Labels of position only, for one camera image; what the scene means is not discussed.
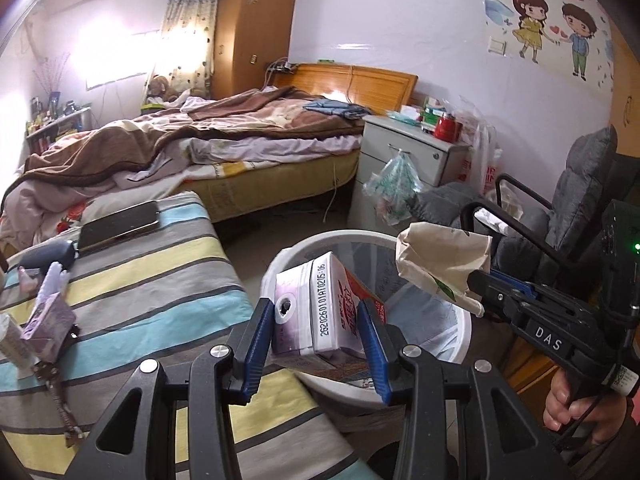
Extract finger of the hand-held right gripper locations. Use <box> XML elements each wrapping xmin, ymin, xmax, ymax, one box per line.
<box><xmin>491</xmin><ymin>268</ymin><xmax>540</xmax><ymax>298</ymax></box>
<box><xmin>467</xmin><ymin>270</ymin><xmax>531</xmax><ymax>321</ymax></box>

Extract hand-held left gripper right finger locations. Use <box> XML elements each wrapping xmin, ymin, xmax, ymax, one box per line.
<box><xmin>356</xmin><ymin>299</ymin><xmax>563</xmax><ymax>480</ymax></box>

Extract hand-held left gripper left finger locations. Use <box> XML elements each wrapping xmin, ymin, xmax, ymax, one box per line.
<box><xmin>65</xmin><ymin>297</ymin><xmax>276</xmax><ymax>480</ymax></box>

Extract red milk carton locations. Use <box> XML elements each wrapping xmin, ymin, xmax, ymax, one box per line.
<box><xmin>280</xmin><ymin>252</ymin><xmax>390</xmax><ymax>391</ymax></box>

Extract white bin with black liner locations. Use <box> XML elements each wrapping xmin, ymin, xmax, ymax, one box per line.
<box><xmin>261</xmin><ymin>230</ymin><xmax>473</xmax><ymax>408</ymax></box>

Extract beige paper bag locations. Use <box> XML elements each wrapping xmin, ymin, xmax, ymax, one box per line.
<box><xmin>395</xmin><ymin>222</ymin><xmax>493</xmax><ymax>317</ymax></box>

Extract purple tissue box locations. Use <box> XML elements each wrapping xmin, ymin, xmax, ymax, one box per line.
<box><xmin>20</xmin><ymin>295</ymin><xmax>78</xmax><ymax>361</ymax></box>

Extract person's right hand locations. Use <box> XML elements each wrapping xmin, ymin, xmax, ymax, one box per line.
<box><xmin>544</xmin><ymin>367</ymin><xmax>631</xmax><ymax>448</ymax></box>

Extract grey padded chair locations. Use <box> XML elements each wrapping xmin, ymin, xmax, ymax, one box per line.
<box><xmin>405</xmin><ymin>125</ymin><xmax>621</xmax><ymax>281</ymax></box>

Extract white plastic bag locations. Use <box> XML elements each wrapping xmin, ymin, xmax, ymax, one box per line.
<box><xmin>460</xmin><ymin>110</ymin><xmax>503</xmax><ymax>196</ymax></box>

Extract green patterned plastic bag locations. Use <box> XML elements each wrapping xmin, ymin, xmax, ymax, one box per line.
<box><xmin>363</xmin><ymin>152</ymin><xmax>421</xmax><ymax>226</ymax></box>

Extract red can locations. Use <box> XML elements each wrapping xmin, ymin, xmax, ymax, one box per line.
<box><xmin>434</xmin><ymin>115</ymin><xmax>463</xmax><ymax>142</ymax></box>

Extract black smartphone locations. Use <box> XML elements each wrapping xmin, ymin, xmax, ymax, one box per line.
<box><xmin>77</xmin><ymin>200</ymin><xmax>161</xmax><ymax>251</ymax></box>

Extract green boxes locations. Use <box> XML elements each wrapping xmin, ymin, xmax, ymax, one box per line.
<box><xmin>400</xmin><ymin>105</ymin><xmax>451</xmax><ymax>126</ymax></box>

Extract white nightstand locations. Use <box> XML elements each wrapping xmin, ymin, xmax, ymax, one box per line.
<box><xmin>348</xmin><ymin>115</ymin><xmax>471</xmax><ymax>226</ymax></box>

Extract pale lilac quilt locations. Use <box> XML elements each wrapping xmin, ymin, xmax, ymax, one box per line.
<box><xmin>0</xmin><ymin>135</ymin><xmax>361</xmax><ymax>251</ymax></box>

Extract bunch of keys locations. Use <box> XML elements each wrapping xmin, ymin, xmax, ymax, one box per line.
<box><xmin>32</xmin><ymin>360</ymin><xmax>86</xmax><ymax>443</ymax></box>

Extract orange wooden cabinet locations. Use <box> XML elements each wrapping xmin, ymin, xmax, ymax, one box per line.
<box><xmin>610</xmin><ymin>35</ymin><xmax>640</xmax><ymax>131</ymax></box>

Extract white floral bedsheet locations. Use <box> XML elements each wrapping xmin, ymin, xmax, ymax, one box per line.
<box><xmin>0</xmin><ymin>195</ymin><xmax>101</xmax><ymax>251</ymax></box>

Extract wooden bed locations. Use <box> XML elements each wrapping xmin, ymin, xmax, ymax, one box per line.
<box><xmin>0</xmin><ymin>62</ymin><xmax>418</xmax><ymax>251</ymax></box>

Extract blue folded cloth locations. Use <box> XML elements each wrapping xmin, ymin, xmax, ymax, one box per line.
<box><xmin>304</xmin><ymin>99</ymin><xmax>366</xmax><ymax>120</ymax></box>

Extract brown blanket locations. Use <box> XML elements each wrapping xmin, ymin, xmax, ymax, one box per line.
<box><xmin>22</xmin><ymin>85</ymin><xmax>363</xmax><ymax>191</ymax></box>

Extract brown teddy bear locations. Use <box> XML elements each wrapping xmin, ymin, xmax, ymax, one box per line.
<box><xmin>145</xmin><ymin>74</ymin><xmax>181</xmax><ymax>106</ymax></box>

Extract shelf with small items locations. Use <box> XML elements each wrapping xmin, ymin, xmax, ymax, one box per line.
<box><xmin>25</xmin><ymin>107</ymin><xmax>93</xmax><ymax>153</ymax></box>

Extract row of bottles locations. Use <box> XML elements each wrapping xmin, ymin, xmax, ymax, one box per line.
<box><xmin>27</xmin><ymin>95</ymin><xmax>91</xmax><ymax>133</ymax></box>

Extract window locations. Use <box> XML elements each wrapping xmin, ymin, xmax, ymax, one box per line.
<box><xmin>82</xmin><ymin>30</ymin><xmax>163</xmax><ymax>91</ymax></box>

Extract wooden wardrobe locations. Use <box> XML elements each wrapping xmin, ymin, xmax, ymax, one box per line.
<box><xmin>212</xmin><ymin>0</ymin><xmax>301</xmax><ymax>101</ymax></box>

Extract vase with bare branches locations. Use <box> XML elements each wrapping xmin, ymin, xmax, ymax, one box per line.
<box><xmin>32</xmin><ymin>52</ymin><xmax>71</xmax><ymax>106</ymax></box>

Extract patterned curtain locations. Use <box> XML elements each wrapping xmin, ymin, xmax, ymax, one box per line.
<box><xmin>152</xmin><ymin>0</ymin><xmax>221</xmax><ymax>101</ymax></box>

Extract cartoon boy wall sticker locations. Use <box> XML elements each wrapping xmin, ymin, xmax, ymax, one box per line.
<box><xmin>555</xmin><ymin>2</ymin><xmax>598</xmax><ymax>81</ymax></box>

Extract cartoon girl wall sticker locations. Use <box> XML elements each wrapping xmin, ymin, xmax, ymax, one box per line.
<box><xmin>512</xmin><ymin>0</ymin><xmax>551</xmax><ymax>63</ymax></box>

